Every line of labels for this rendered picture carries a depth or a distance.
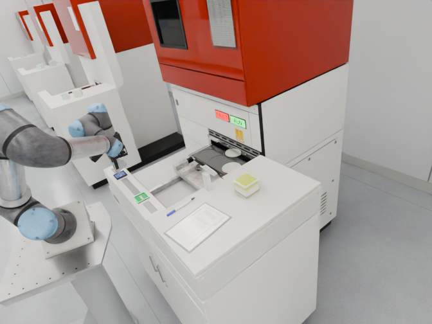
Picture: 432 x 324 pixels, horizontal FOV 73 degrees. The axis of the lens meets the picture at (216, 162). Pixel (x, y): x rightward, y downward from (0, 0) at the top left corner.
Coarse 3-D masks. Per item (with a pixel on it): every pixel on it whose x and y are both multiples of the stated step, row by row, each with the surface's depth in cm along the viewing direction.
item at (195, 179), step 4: (176, 172) 158; (180, 172) 154; (192, 172) 153; (196, 172) 152; (200, 172) 151; (180, 176) 155; (184, 176) 151; (188, 176) 150; (192, 176) 150; (196, 176) 149; (200, 176) 148; (184, 180) 152; (188, 180) 148; (192, 180) 147; (196, 180) 146; (200, 180) 146; (192, 184) 146; (196, 184) 143; (200, 184) 142; (196, 188) 144; (200, 188) 140
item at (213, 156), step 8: (216, 144) 171; (200, 152) 165; (208, 152) 164; (216, 152) 162; (224, 152) 161; (200, 160) 159; (208, 160) 157; (216, 160) 156; (224, 160) 154; (232, 160) 153; (240, 160) 152; (248, 160) 151; (216, 168) 148
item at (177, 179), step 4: (176, 176) 157; (168, 180) 155; (172, 180) 155; (176, 180) 157; (180, 180) 158; (160, 184) 153; (164, 184) 153; (168, 184) 155; (172, 184) 156; (152, 188) 151; (156, 188) 151; (160, 188) 152; (164, 188) 154; (152, 192) 150; (156, 192) 152
